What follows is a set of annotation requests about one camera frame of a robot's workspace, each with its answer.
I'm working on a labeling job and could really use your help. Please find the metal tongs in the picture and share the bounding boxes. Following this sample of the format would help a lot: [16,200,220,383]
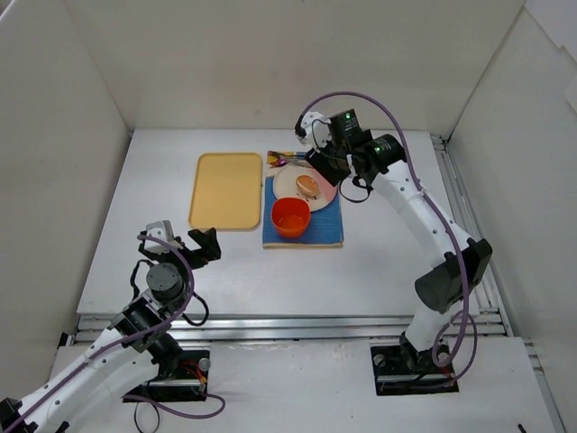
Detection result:
[294,166,334,199]

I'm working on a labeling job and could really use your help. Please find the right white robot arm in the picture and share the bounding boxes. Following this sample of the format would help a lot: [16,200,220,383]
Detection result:
[295,110,492,366]

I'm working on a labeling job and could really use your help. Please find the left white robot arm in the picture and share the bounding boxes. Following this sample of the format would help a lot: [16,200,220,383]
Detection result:
[1,220,222,432]

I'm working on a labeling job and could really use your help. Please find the pink and white plate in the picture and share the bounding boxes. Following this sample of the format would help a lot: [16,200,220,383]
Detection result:
[273,165,336,212]

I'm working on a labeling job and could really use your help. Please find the yellow tray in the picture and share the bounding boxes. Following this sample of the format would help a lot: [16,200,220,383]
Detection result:
[188,152,263,231]

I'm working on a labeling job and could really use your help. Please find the cutlery on placemat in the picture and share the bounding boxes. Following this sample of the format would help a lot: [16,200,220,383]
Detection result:
[267,151,310,168]

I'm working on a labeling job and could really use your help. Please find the orange bowl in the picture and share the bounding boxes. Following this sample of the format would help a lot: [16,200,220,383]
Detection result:
[270,197,311,239]

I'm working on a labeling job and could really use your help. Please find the blue placemat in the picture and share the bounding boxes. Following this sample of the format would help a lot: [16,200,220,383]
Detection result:
[262,165,343,248]

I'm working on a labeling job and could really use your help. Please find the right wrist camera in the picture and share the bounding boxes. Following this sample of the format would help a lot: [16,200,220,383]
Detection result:
[294,111,331,148]

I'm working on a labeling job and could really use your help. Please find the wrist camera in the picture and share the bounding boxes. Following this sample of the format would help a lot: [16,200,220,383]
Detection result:
[145,220,174,243]
[294,111,331,148]

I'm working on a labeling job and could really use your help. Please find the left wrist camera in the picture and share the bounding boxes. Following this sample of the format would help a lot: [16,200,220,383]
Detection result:
[145,220,174,243]

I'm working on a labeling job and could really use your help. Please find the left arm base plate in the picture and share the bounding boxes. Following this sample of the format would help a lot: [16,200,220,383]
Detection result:
[123,348,211,403]

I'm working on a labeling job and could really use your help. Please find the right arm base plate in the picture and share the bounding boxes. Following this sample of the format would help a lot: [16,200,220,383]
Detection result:
[371,345,459,397]

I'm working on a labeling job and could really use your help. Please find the aluminium rail frame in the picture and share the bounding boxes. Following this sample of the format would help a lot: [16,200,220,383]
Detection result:
[58,134,564,433]

